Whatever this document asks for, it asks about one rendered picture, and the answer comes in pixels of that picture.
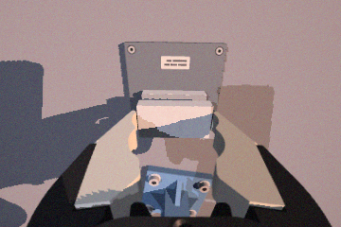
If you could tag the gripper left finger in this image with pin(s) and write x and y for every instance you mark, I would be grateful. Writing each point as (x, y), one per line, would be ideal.
(100, 185)

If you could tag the tan rectangular block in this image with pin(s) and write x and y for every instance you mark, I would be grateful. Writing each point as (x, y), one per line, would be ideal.
(174, 114)

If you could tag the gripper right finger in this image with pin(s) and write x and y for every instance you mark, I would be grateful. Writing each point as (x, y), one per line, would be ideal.
(256, 185)

